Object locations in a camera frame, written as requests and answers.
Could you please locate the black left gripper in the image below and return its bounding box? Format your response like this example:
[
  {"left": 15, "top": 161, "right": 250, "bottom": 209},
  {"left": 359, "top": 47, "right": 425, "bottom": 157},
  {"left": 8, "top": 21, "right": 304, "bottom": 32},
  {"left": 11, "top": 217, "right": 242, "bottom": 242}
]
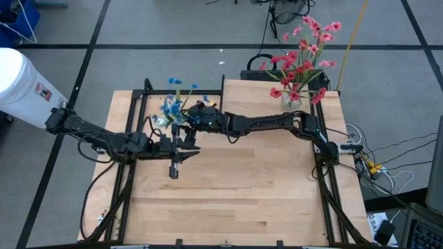
[{"left": 148, "top": 124, "right": 201, "bottom": 180}]

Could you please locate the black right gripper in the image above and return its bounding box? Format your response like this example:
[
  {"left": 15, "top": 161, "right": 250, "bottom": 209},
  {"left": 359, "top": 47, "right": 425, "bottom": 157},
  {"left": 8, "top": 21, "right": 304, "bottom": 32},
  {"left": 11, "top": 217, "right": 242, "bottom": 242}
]
[{"left": 183, "top": 101, "right": 228, "bottom": 145}]

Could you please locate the blue artificial flower bunch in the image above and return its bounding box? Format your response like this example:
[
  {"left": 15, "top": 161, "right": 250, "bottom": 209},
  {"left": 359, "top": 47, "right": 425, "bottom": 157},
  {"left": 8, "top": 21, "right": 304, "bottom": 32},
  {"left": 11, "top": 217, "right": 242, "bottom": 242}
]
[{"left": 152, "top": 77, "right": 212, "bottom": 127}]

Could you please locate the artificial tulip stem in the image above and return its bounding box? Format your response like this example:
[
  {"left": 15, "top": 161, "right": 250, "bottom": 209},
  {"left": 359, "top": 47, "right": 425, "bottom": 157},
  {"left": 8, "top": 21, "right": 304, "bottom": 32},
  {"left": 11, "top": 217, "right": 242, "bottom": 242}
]
[{"left": 153, "top": 113, "right": 171, "bottom": 128}]

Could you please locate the cut glass round vase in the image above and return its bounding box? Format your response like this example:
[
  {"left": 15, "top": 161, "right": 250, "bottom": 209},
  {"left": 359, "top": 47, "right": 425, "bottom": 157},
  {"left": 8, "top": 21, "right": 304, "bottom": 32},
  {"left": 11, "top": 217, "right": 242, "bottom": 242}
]
[{"left": 280, "top": 90, "right": 304, "bottom": 113}]

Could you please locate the red artificial flower bunch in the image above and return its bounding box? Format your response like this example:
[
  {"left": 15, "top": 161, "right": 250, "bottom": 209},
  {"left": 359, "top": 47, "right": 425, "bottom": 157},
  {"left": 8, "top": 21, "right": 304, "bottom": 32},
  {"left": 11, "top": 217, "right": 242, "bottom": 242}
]
[
  {"left": 282, "top": 15, "right": 343, "bottom": 75},
  {"left": 259, "top": 50, "right": 328, "bottom": 104}
]

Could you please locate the wooden shelf with black posts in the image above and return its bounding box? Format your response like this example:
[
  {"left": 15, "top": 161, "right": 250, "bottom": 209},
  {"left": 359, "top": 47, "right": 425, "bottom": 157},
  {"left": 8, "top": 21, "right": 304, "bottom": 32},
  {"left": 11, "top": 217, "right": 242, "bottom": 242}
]
[{"left": 219, "top": 74, "right": 321, "bottom": 139}]

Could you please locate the black computer case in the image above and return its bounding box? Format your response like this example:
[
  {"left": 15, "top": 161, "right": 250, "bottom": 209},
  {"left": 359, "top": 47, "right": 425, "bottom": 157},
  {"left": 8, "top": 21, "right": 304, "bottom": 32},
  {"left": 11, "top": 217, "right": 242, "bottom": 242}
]
[{"left": 239, "top": 68, "right": 329, "bottom": 91}]

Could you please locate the black floor fan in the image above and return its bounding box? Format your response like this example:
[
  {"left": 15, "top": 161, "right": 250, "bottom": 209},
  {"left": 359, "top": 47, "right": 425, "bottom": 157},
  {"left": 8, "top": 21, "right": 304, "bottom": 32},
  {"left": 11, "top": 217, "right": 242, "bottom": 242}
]
[{"left": 268, "top": 0, "right": 314, "bottom": 39}]

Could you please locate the white trash bin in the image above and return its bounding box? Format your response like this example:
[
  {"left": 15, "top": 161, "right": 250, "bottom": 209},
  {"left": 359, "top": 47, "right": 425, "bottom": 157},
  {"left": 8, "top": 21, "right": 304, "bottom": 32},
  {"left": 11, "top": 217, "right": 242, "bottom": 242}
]
[{"left": 0, "top": 47, "right": 69, "bottom": 130}]

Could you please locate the blue storage bin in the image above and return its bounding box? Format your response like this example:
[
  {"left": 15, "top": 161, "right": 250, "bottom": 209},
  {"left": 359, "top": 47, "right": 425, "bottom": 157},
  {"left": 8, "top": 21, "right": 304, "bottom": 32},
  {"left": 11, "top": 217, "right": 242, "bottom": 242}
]
[{"left": 0, "top": 0, "right": 41, "bottom": 48}]

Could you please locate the white printed paper sheet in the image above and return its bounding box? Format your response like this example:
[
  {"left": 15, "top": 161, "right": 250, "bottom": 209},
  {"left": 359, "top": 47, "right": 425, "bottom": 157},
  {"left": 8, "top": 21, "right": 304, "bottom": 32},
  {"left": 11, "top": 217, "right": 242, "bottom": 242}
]
[{"left": 365, "top": 211, "right": 399, "bottom": 247}]

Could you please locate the small black box device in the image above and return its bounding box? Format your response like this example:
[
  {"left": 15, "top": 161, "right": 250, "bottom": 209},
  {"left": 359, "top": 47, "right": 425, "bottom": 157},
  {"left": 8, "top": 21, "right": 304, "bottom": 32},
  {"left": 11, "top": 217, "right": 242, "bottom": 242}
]
[{"left": 373, "top": 220, "right": 397, "bottom": 246}]

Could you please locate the grey monitor back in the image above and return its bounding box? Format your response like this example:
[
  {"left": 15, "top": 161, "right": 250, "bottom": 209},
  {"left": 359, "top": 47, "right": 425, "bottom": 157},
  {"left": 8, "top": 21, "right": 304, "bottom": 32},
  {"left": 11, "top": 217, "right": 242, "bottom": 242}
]
[{"left": 424, "top": 115, "right": 443, "bottom": 215}]

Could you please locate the dark laptop keyboard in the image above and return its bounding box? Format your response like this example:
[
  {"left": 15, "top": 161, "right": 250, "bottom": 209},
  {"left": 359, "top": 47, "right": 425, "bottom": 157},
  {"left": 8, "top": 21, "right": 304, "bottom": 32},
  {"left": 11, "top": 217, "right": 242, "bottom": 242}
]
[{"left": 401, "top": 202, "right": 443, "bottom": 249}]

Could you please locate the black metal table frame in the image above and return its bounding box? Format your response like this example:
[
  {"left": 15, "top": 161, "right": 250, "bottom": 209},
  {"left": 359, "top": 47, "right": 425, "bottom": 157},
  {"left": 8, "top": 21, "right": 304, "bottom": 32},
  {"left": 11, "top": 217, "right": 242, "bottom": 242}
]
[{"left": 82, "top": 77, "right": 373, "bottom": 247}]

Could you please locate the black cable loop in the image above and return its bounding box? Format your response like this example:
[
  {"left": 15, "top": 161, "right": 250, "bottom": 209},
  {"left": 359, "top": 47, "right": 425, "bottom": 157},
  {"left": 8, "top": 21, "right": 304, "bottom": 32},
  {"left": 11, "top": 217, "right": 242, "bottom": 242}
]
[{"left": 246, "top": 53, "right": 278, "bottom": 72}]

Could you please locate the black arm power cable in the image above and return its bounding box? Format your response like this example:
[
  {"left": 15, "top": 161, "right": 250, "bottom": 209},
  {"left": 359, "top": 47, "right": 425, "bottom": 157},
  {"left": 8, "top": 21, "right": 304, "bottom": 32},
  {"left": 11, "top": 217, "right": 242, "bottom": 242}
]
[{"left": 79, "top": 160, "right": 118, "bottom": 241}]

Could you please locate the yellow cable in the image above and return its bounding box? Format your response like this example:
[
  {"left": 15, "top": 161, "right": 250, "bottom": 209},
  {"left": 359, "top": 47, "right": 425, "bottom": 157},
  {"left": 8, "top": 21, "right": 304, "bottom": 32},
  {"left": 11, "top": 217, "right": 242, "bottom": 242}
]
[{"left": 336, "top": 0, "right": 368, "bottom": 92}]

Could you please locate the yellow cable connector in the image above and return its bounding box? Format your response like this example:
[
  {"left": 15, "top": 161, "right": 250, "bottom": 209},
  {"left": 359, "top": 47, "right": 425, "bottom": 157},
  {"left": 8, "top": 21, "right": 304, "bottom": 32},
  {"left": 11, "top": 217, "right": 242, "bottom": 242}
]
[{"left": 365, "top": 159, "right": 383, "bottom": 176}]

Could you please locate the white cable bundle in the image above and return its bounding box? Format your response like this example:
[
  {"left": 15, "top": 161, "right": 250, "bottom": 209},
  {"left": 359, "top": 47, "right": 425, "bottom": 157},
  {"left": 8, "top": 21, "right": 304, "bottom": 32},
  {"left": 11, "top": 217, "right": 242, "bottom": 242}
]
[{"left": 345, "top": 122, "right": 415, "bottom": 194}]

